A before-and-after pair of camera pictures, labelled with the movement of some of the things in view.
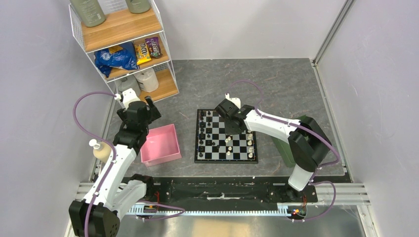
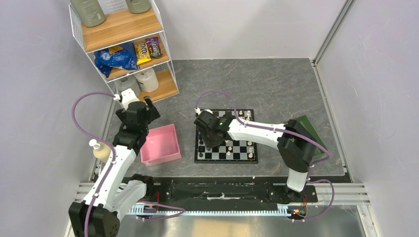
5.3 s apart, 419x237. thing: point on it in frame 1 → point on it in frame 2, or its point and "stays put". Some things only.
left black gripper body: (152, 114) stays put
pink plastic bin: (161, 145) stays put
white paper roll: (147, 80) stays put
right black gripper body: (229, 130) → (209, 141)
